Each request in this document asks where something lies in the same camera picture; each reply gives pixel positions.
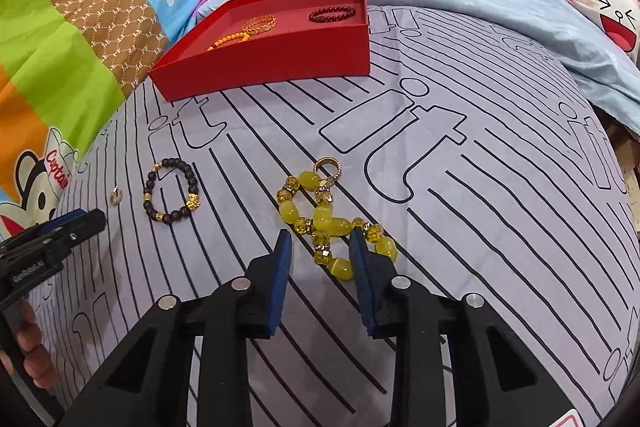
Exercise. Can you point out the person's left hand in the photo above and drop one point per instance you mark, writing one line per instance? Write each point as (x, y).
(32, 347)

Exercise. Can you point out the white cartoon face pillow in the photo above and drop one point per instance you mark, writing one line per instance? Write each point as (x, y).
(615, 17)

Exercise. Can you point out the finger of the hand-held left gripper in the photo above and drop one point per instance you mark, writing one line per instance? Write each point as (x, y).
(60, 221)
(85, 227)

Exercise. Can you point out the gold leaf bangle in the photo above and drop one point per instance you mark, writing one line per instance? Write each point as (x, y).
(246, 26)

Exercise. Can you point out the cartoon monkey quilt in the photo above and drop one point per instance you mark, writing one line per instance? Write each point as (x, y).
(75, 57)

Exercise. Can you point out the grey striped bed sheet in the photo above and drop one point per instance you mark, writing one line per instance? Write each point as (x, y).
(500, 207)

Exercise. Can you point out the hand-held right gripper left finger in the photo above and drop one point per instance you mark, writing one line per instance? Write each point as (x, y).
(279, 279)

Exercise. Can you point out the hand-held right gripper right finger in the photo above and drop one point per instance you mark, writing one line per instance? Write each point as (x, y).
(362, 287)

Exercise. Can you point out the red box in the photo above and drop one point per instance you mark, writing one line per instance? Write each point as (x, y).
(280, 62)

